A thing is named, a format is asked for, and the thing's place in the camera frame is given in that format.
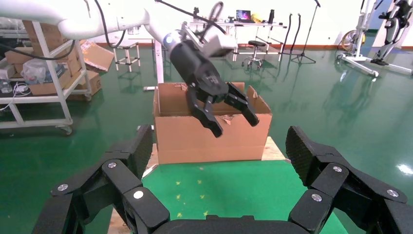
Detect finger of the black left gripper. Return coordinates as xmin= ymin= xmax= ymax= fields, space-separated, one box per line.
xmin=223 ymin=82 xmax=261 ymax=127
xmin=186 ymin=86 xmax=224 ymax=138

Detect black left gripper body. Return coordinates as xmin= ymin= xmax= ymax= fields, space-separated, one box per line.
xmin=169 ymin=40 xmax=230 ymax=105

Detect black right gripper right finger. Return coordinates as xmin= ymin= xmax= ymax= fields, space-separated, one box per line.
xmin=285 ymin=126 xmax=413 ymax=234

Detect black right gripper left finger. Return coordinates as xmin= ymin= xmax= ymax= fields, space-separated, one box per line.
xmin=32 ymin=124 xmax=170 ymax=234

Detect large open cardboard carton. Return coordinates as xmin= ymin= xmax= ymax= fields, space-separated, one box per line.
xmin=152 ymin=81 xmax=273 ymax=165

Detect flattened cardboard sheet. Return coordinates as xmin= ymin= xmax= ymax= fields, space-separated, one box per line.
xmin=80 ymin=39 xmax=115 ymax=72

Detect cardboard box with print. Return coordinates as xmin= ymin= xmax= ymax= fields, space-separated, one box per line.
xmin=69 ymin=70 xmax=103 ymax=101

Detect wide low cardboard box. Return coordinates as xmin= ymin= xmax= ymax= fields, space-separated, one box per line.
xmin=29 ymin=69 xmax=72 ymax=96

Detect stacked cardboard boxes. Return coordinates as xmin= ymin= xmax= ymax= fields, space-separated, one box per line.
xmin=22 ymin=19 xmax=83 ymax=77

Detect small white box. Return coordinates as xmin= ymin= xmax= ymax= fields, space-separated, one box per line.
xmin=0 ymin=64 xmax=16 ymax=80

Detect cardboard box on cart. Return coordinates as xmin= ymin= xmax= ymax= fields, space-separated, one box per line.
xmin=3 ymin=46 xmax=35 ymax=73

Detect black round stool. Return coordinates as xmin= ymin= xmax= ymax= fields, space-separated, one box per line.
xmin=242 ymin=40 xmax=267 ymax=70

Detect small white stool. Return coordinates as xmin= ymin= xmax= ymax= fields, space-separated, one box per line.
xmin=112 ymin=40 xmax=142 ymax=72

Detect open laptop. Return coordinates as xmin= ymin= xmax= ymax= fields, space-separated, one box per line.
xmin=235 ymin=9 xmax=256 ymax=23

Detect black microphone stand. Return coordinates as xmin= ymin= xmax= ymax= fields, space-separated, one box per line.
xmin=291 ymin=0 xmax=322 ymax=64

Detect long white table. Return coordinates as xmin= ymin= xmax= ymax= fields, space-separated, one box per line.
xmin=188 ymin=19 xmax=288 ymax=62

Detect green felt mat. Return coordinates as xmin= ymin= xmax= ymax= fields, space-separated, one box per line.
xmin=131 ymin=160 xmax=349 ymax=234

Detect black curved pole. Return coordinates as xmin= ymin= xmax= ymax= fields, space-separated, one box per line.
xmin=282 ymin=13 xmax=294 ymax=55
xmin=290 ymin=13 xmax=303 ymax=55

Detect white shelf cart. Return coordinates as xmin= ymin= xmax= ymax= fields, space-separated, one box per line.
xmin=0 ymin=20 xmax=93 ymax=136

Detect yellow wheel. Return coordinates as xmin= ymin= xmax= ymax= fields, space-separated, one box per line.
xmin=341 ymin=30 xmax=367 ymax=52

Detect white robot support stand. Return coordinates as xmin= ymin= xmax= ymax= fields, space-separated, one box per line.
xmin=336 ymin=0 xmax=381 ymax=78

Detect clear plastic bag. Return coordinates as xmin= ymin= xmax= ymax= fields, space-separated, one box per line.
xmin=20 ymin=58 xmax=67 ymax=85

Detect white metal post stand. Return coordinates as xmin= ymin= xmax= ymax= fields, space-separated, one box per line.
xmin=143 ymin=39 xmax=166 ymax=92

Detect black camera cable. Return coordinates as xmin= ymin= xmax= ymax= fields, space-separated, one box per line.
xmin=154 ymin=0 xmax=227 ymax=36

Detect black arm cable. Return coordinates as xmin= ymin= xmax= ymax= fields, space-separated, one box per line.
xmin=94 ymin=0 xmax=127 ymax=49
xmin=0 ymin=39 xmax=76 ymax=61

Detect white cable bundle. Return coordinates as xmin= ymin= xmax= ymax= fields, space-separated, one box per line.
xmin=0 ymin=82 xmax=33 ymax=112

